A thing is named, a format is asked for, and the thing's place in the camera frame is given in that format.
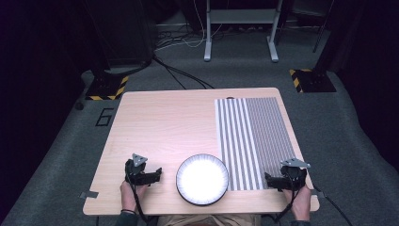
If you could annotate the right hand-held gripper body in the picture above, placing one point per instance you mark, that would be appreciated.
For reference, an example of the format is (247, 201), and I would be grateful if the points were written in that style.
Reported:
(293, 175)

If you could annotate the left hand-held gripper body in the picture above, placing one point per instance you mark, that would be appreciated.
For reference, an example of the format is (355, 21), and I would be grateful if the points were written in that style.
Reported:
(135, 169)

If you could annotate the white plate with dark rim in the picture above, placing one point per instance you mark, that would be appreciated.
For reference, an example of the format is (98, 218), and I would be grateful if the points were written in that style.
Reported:
(202, 179)

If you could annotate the person's left hand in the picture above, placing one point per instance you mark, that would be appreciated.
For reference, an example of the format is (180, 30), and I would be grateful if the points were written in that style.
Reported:
(130, 196)

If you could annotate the person's right hand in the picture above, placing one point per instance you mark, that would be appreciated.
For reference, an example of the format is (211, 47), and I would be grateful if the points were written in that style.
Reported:
(301, 202)

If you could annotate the grey tape tab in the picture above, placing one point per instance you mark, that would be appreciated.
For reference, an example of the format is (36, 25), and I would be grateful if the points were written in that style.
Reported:
(89, 194)
(318, 193)

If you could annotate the grey striped placemat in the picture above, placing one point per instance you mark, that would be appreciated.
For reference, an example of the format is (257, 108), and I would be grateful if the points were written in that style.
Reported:
(251, 141)

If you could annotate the black base with hazard tape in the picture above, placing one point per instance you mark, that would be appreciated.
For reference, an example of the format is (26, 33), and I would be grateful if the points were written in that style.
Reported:
(313, 81)
(106, 88)

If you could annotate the large dark cabinet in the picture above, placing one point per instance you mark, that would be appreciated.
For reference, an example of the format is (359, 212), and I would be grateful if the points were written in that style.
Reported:
(125, 31)

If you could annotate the thin black stand leg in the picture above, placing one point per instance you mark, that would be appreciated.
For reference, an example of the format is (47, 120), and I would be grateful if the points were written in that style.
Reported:
(321, 28)

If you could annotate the white metal stand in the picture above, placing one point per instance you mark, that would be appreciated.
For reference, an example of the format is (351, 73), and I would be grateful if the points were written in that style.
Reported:
(241, 16)

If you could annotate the black stand post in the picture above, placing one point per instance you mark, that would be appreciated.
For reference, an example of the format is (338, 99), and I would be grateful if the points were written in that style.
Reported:
(329, 37)

